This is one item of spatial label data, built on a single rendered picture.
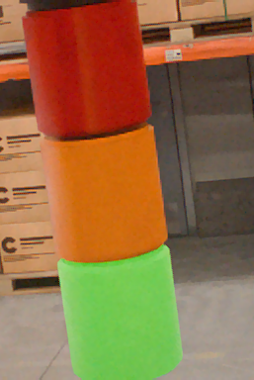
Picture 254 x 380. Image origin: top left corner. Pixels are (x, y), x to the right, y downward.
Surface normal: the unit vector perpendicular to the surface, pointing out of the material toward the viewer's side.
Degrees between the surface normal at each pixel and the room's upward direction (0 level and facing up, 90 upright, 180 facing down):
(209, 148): 90
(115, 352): 90
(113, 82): 90
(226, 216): 90
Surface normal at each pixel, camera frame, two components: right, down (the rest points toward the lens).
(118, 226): 0.10, 0.17
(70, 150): -0.40, 0.22
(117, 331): -0.16, 0.20
